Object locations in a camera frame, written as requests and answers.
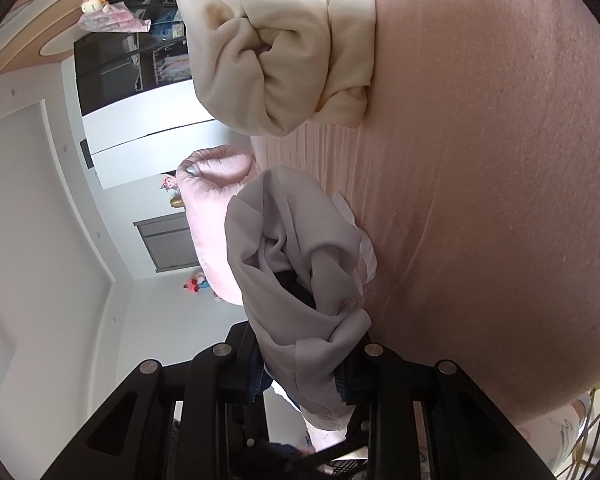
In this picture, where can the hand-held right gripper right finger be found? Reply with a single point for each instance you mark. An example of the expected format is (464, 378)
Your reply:
(342, 385)

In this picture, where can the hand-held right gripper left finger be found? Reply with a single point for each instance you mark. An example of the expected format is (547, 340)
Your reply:
(254, 387)

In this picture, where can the white navy-trimmed garment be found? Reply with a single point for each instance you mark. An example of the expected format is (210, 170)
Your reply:
(280, 310)

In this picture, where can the red toy figure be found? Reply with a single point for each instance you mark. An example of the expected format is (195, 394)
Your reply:
(197, 282)

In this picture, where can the large pink pillow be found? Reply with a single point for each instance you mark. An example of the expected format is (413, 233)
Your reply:
(215, 240)

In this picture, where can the grey door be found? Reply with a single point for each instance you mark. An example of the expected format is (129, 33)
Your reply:
(170, 245)

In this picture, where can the gold vase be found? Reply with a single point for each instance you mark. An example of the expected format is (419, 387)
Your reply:
(178, 202)

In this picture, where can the white printed fleece cloth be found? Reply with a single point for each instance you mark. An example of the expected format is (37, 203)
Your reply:
(555, 435)

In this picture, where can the pink plush doll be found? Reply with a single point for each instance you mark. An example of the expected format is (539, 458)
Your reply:
(169, 183)

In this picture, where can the pink bed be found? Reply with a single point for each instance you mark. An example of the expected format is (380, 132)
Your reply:
(480, 160)

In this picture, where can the white and glass wardrobe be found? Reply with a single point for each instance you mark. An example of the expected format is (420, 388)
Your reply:
(145, 110)

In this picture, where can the cream blanket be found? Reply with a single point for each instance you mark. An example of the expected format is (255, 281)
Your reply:
(280, 35)

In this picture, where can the pink patterned cloth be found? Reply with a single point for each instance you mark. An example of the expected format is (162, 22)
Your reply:
(110, 21)

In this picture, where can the small beige plush toy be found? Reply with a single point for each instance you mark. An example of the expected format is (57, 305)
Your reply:
(95, 4)

